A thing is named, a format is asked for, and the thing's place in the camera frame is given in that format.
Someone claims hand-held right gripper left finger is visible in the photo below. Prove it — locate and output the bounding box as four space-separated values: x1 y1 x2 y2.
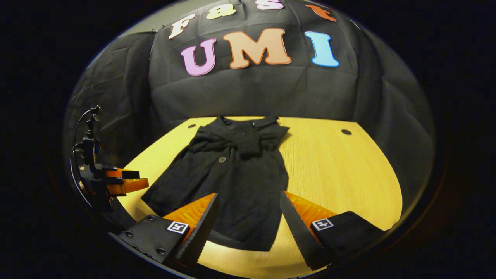
110 193 220 269

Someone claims black backdrop cloth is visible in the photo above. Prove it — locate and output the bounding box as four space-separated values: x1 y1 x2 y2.
64 0 436 202

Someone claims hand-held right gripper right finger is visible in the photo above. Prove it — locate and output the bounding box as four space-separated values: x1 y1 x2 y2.
279 190 387 271

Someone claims black button shirt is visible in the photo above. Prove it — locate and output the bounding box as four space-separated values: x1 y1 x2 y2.
141 115 290 251

